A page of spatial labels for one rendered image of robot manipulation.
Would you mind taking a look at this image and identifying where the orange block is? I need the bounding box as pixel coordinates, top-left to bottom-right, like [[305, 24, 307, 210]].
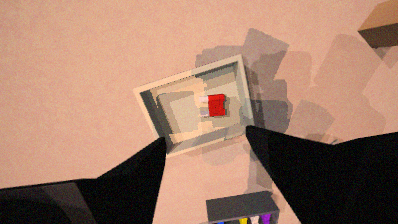
[[357, 0, 398, 48]]

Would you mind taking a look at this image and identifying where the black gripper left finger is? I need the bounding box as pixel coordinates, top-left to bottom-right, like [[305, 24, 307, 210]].
[[0, 137, 167, 224]]

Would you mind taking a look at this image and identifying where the yellow fuse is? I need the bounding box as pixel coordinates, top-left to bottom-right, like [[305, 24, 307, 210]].
[[239, 218, 247, 224]]

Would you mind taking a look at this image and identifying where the cream open-top tray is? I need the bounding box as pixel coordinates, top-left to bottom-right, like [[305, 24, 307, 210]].
[[132, 54, 255, 159]]

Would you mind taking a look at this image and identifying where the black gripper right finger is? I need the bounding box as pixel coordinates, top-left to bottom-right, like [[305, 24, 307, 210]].
[[246, 125, 398, 224]]

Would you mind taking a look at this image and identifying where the grey fuse block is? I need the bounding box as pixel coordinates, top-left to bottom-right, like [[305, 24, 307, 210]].
[[206, 191, 280, 224]]

